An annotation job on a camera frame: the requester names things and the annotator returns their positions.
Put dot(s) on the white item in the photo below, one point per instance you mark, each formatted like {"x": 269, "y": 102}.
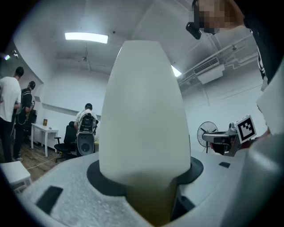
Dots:
{"x": 144, "y": 115}

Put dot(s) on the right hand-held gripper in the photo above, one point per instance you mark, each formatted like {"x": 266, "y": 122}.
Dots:
{"x": 245, "y": 129}

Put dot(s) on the black head-mounted camera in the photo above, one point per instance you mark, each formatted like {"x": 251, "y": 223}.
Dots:
{"x": 193, "y": 30}

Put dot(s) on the white table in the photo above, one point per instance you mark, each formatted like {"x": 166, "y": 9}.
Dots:
{"x": 13, "y": 174}

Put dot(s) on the small ceiling light panel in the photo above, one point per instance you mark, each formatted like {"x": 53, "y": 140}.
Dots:
{"x": 176, "y": 71}

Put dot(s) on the white wall air conditioner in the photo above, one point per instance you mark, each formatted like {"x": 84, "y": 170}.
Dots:
{"x": 209, "y": 74}

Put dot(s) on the black office chair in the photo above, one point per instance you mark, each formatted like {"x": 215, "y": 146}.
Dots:
{"x": 66, "y": 142}

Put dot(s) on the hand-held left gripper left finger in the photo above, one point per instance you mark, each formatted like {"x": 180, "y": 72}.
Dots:
{"x": 73, "y": 199}

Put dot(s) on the grey and black backpack device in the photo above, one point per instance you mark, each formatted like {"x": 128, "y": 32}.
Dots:
{"x": 86, "y": 137}

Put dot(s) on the person's black shirt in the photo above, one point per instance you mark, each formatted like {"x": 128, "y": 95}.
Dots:
{"x": 264, "y": 26}

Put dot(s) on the small yellow box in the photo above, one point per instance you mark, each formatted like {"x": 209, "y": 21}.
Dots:
{"x": 45, "y": 122}

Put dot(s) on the long ceiling light panel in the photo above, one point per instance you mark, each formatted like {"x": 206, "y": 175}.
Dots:
{"x": 86, "y": 37}

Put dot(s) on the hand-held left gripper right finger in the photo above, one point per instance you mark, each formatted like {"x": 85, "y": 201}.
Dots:
{"x": 208, "y": 184}

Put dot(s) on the white desk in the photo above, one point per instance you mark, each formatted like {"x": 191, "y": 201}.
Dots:
{"x": 44, "y": 130}

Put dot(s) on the black standing fan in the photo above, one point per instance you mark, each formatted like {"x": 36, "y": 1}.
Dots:
{"x": 207, "y": 133}

